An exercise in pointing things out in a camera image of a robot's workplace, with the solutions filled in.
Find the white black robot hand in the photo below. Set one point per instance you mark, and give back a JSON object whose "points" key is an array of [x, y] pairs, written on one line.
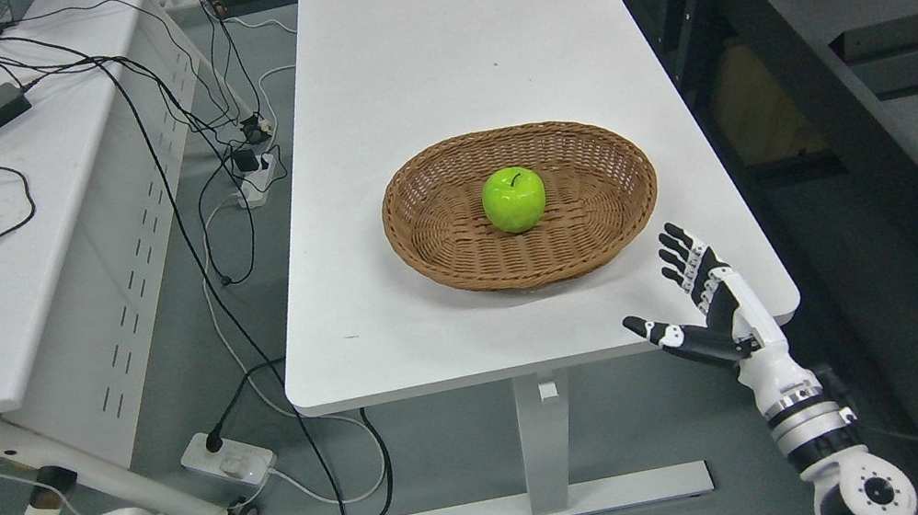
{"points": [[737, 332]]}

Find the green apple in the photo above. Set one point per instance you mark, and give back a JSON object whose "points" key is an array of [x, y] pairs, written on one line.
{"points": [[514, 199]]}

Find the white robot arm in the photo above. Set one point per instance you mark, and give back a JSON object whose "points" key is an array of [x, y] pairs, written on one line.
{"points": [[817, 436]]}

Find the brown wicker basket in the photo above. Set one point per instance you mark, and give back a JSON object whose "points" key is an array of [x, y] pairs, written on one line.
{"points": [[601, 190]]}

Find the white centre table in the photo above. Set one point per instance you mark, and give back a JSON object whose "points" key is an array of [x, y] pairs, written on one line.
{"points": [[379, 80]]}

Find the white far power strip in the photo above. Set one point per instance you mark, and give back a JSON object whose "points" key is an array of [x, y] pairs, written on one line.
{"points": [[254, 174]]}

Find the white floor power strip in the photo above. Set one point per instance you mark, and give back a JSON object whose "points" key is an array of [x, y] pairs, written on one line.
{"points": [[236, 462]]}

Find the white left desk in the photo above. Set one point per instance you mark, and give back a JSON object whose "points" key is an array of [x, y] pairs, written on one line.
{"points": [[83, 239]]}

